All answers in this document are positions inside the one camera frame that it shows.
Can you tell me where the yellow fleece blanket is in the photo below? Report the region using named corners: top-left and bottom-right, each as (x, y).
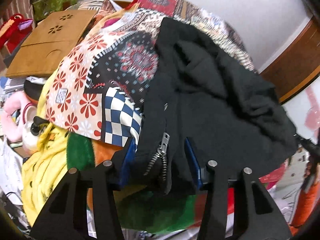
top-left (21, 69), bottom-right (198, 234)

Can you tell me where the wooden wardrobe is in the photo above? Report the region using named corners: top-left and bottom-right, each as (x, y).
top-left (261, 17), bottom-right (319, 103)

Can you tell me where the pink plush toy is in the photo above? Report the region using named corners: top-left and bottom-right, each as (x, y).
top-left (1, 91), bottom-right (39, 155)

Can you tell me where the patchwork patterned quilt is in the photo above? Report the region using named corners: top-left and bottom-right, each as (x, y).
top-left (39, 0), bottom-right (254, 146)

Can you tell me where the bamboo lap desk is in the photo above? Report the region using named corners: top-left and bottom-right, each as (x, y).
top-left (6, 10), bottom-right (97, 78)

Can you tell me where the green patterned storage box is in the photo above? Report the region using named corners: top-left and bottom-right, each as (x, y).
top-left (32, 0), bottom-right (78, 22)

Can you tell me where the red plush toy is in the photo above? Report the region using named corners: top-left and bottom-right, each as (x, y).
top-left (1, 14), bottom-right (33, 54)

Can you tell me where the black zip hoodie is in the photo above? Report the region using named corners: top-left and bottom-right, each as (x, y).
top-left (131, 18), bottom-right (298, 194)

